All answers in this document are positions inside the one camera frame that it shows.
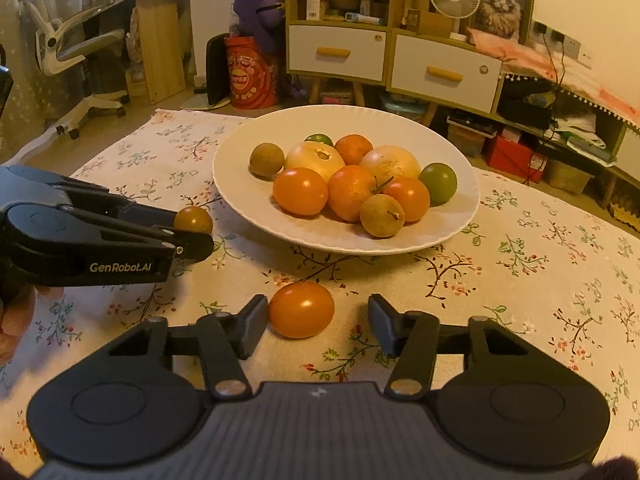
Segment white blue thermometer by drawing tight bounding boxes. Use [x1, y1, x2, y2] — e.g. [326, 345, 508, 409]
[344, 11, 385, 26]

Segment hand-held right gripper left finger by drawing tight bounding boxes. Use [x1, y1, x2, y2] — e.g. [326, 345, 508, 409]
[45, 294, 269, 402]

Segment small clear storage box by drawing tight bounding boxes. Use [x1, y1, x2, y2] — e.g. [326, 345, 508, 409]
[319, 79, 357, 106]

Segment wooden drawer cabinet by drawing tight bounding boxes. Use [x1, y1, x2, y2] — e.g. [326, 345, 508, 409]
[387, 25, 506, 126]

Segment dark brownish tomato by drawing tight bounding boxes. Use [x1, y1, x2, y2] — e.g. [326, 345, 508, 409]
[173, 205, 214, 236]

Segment white plate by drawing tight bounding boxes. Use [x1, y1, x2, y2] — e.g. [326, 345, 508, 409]
[212, 105, 481, 256]

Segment tall wooden shelf cabinet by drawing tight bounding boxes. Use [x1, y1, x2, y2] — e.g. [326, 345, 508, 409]
[285, 0, 396, 106]

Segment floral tablecloth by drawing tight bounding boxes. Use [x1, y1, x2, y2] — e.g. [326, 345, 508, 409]
[0, 107, 640, 471]

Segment beige clear storage box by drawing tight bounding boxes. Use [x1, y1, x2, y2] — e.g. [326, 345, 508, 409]
[542, 159, 596, 196]

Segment white drawer wooden handle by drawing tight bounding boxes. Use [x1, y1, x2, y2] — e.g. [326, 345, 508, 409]
[390, 34, 503, 115]
[287, 24, 388, 83]

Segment pale yellow round fruit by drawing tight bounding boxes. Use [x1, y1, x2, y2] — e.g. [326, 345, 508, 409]
[283, 141, 347, 183]
[359, 145, 422, 186]

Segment pink cloth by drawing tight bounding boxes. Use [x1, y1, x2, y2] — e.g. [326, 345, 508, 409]
[467, 27, 640, 128]

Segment purple plush toy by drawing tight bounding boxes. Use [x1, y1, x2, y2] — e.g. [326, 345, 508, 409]
[232, 0, 288, 56]

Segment tangerine with leaf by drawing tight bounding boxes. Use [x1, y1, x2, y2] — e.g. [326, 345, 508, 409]
[327, 165, 396, 223]

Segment white office chair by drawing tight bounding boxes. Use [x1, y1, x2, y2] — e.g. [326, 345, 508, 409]
[17, 0, 128, 141]

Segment black panel white base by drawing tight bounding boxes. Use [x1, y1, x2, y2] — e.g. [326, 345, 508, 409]
[180, 33, 232, 111]

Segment low wooden tv cabinet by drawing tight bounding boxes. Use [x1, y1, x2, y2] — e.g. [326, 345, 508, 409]
[492, 75, 640, 211]

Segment clear storage box orange contents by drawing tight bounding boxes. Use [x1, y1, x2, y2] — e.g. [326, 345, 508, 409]
[446, 110, 498, 157]

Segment framed cat picture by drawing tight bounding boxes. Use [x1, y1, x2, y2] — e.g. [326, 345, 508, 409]
[468, 0, 537, 47]

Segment cardboard box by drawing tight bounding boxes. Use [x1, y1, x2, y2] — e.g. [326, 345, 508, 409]
[404, 8, 455, 39]

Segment person's left hand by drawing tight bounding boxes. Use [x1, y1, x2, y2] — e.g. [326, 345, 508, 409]
[0, 287, 63, 366]

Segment pile of papers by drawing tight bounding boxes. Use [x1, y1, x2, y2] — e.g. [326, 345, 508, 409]
[547, 110, 621, 165]

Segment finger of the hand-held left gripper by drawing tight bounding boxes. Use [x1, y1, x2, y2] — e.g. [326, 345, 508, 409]
[70, 191, 177, 231]
[75, 210, 215, 263]

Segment clear storage box teal lid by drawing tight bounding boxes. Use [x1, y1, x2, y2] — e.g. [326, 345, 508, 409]
[380, 91, 431, 120]

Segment red box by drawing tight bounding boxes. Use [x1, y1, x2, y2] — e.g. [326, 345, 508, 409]
[486, 132, 548, 183]

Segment red printed bag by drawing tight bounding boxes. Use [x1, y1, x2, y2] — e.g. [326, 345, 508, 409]
[223, 35, 281, 110]

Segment yellow egg carton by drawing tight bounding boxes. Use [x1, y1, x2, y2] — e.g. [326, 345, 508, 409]
[612, 205, 640, 233]

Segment wooden desk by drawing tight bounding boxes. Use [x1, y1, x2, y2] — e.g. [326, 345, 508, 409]
[97, 0, 190, 107]

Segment wall power outlet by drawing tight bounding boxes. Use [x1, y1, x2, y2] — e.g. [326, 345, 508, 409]
[531, 21, 583, 59]

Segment brown longan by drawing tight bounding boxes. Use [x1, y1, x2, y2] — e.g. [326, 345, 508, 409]
[360, 194, 406, 239]
[249, 142, 286, 178]

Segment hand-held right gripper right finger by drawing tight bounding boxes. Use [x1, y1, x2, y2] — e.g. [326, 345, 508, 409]
[367, 294, 596, 402]

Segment black bag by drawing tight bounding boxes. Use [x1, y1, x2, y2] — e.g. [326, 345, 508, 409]
[496, 79, 557, 130]

